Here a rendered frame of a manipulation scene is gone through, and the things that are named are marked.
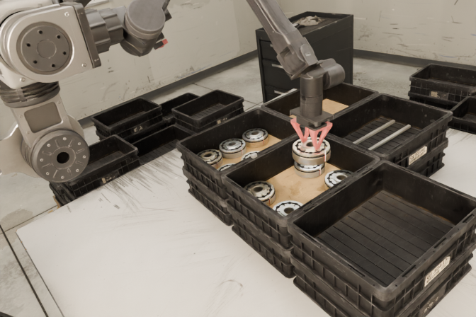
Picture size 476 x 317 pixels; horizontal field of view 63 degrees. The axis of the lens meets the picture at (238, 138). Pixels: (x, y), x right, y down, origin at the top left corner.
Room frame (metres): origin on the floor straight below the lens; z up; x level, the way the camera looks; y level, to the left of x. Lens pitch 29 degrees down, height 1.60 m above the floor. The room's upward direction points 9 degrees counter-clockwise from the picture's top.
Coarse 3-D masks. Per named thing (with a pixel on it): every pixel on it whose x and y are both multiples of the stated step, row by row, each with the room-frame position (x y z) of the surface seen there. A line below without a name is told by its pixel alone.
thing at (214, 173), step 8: (248, 112) 1.42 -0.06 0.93; (264, 112) 1.41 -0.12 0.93; (232, 120) 1.38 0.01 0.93; (288, 120) 1.30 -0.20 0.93; (208, 128) 1.33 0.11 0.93; (304, 128) 1.22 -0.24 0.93; (192, 136) 1.29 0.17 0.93; (176, 144) 1.24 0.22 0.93; (184, 152) 1.19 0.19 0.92; (192, 152) 1.17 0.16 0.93; (192, 160) 1.15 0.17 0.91; (200, 160) 1.11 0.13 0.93; (248, 160) 1.06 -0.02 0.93; (208, 168) 1.05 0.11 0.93; (216, 176) 1.02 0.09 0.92
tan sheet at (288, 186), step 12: (288, 168) 1.13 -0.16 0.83; (336, 168) 1.08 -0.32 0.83; (276, 180) 1.07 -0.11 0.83; (288, 180) 1.06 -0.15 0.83; (300, 180) 1.05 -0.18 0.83; (312, 180) 1.04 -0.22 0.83; (276, 192) 1.00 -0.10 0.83; (288, 192) 0.99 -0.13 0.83; (300, 192) 0.98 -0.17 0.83; (312, 192) 0.97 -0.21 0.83
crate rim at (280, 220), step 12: (348, 144) 1.06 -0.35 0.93; (372, 156) 0.98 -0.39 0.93; (240, 168) 1.03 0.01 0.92; (360, 168) 0.92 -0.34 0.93; (228, 180) 0.96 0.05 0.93; (240, 192) 0.90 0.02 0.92; (324, 192) 0.84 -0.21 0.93; (252, 204) 0.86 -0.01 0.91; (264, 204) 0.83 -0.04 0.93; (276, 216) 0.77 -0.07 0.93; (288, 216) 0.77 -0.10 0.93
